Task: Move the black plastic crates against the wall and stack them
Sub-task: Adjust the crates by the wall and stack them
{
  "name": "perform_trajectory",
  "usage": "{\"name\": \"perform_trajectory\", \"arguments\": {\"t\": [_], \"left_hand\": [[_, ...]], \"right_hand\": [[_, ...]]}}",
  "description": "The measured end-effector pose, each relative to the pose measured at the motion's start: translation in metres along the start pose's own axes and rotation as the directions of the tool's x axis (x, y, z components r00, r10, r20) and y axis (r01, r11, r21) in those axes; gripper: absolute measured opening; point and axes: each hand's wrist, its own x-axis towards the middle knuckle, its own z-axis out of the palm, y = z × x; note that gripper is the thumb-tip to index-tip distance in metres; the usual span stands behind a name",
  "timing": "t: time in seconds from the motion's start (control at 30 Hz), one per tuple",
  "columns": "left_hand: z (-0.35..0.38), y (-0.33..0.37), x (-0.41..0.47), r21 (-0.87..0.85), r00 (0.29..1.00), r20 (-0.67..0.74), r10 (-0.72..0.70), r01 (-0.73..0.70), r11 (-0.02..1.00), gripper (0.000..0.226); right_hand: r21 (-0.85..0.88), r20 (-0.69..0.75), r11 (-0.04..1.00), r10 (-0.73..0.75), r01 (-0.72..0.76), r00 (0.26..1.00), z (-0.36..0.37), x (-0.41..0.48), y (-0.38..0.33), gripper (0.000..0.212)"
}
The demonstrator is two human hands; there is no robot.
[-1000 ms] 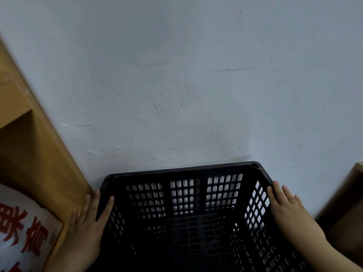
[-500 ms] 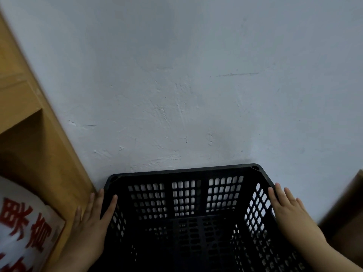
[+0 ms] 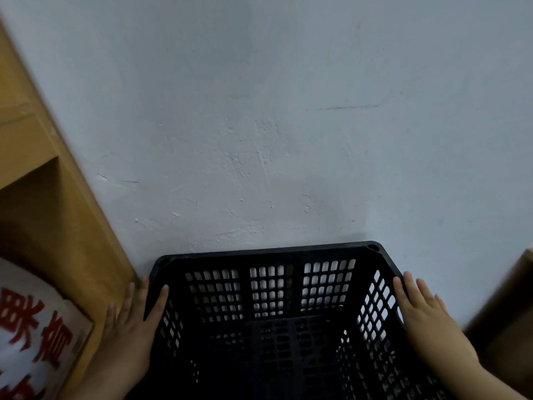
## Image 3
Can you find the person's left hand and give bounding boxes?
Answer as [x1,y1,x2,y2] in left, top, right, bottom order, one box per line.
[85,277,170,390]

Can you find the person's right hand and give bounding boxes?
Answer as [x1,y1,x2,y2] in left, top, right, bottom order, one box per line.
[392,271,482,386]

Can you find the black plastic crate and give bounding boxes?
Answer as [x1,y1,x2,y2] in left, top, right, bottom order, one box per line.
[124,240,455,400]

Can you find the brown wooden desk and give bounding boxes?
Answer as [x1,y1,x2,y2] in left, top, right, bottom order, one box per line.
[462,247,533,400]

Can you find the white bag red characters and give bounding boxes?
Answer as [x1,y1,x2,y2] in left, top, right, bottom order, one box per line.
[0,257,94,400]

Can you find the light wooden cabinet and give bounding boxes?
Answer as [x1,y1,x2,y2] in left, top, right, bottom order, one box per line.
[0,18,140,400]

